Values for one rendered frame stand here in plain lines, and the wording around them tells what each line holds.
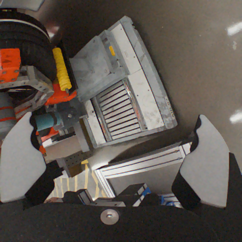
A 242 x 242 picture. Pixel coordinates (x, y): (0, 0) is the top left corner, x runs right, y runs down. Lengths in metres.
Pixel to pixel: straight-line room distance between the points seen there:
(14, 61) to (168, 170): 0.89
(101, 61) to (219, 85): 0.74
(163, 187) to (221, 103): 0.61
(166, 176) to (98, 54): 0.88
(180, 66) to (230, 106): 0.39
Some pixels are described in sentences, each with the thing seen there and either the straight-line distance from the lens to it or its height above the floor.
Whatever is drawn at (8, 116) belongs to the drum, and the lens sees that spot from 0.73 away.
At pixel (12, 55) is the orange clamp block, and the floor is 0.84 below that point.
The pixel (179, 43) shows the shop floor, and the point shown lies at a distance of 1.02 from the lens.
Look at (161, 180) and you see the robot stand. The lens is 0.99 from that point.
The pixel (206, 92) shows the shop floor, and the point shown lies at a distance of 0.97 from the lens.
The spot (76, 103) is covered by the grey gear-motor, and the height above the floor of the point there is 0.10.
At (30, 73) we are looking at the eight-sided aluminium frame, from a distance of 0.59.
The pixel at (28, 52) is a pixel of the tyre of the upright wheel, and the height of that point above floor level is 0.77.
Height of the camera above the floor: 0.96
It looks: 50 degrees down
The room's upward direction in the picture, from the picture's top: 110 degrees counter-clockwise
